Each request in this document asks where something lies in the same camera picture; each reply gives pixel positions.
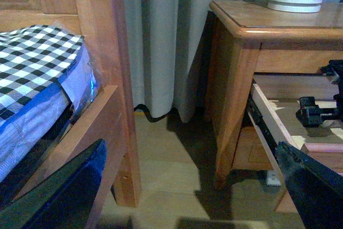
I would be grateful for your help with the wooden drawer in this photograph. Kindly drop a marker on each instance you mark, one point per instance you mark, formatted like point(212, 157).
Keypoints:
point(250, 153)
point(277, 99)

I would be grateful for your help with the grey curtain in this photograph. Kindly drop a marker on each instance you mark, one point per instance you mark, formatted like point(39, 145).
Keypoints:
point(167, 41)

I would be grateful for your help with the wooden bed frame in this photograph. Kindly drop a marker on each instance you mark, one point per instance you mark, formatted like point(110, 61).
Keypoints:
point(110, 117)

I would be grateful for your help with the white floor power socket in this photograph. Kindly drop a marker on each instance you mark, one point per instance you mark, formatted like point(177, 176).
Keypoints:
point(272, 178)

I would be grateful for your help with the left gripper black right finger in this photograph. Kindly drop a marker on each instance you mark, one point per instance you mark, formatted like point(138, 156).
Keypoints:
point(315, 189)

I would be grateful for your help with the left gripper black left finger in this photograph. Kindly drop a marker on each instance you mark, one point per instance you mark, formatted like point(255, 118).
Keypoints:
point(65, 198)

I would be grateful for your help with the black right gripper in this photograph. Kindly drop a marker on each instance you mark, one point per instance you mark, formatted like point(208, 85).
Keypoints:
point(310, 114)

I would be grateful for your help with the blue plastic-wrapped mattress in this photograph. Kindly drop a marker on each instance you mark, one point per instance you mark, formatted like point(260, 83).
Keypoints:
point(21, 132)

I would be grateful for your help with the wooden nightstand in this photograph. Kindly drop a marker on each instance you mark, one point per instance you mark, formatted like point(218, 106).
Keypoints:
point(249, 38)

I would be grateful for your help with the black white checkered sheet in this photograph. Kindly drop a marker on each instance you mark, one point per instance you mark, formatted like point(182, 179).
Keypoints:
point(32, 58)

